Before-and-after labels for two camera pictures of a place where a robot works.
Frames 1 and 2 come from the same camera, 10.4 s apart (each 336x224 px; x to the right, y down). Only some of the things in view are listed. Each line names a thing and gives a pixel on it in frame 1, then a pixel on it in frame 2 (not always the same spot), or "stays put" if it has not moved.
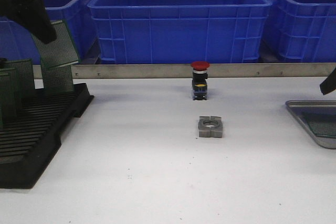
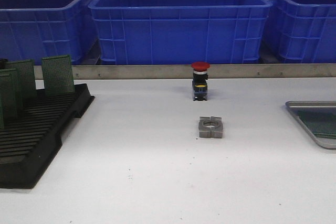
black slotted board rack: [28, 145] stays put
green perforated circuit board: [1, 116] stays put
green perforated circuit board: [59, 53] → [322, 123]
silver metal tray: [318, 117] stays put
